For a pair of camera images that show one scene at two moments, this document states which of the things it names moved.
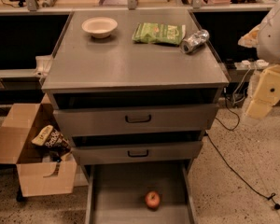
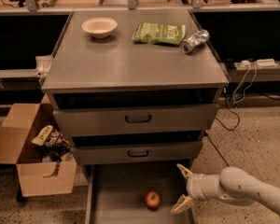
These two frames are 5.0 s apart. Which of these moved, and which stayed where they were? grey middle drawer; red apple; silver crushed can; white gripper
Moved: white gripper
Stayed: red apple; silver crushed can; grey middle drawer
